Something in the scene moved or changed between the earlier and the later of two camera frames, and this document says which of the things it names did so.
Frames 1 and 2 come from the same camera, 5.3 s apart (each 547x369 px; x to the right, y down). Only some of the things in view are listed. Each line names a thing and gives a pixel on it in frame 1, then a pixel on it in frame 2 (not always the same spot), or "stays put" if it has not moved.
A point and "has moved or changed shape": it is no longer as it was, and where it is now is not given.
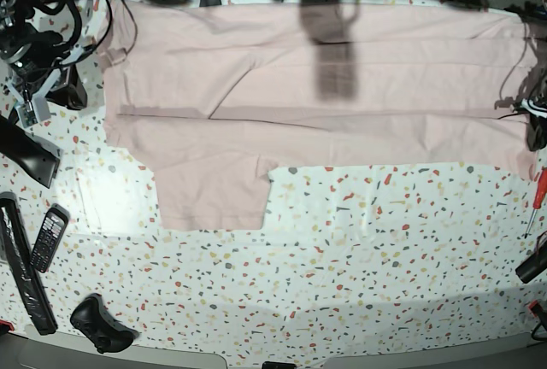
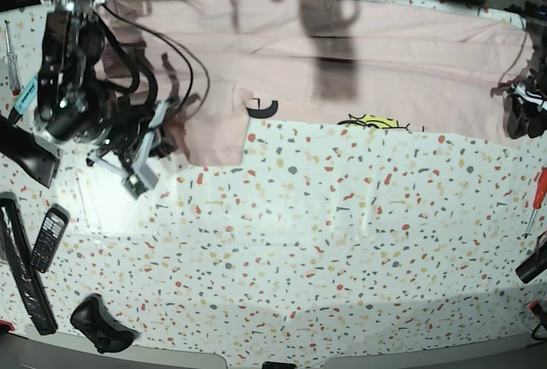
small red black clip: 535,307 stays put
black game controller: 96,321 stays put
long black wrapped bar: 18,249 stays put
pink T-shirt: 215,95 has moved or changed shape
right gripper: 537,131 -> 517,125
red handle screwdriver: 538,197 stays put
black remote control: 50,237 stays put
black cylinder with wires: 536,263 stays put
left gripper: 32,67 -> 123,130
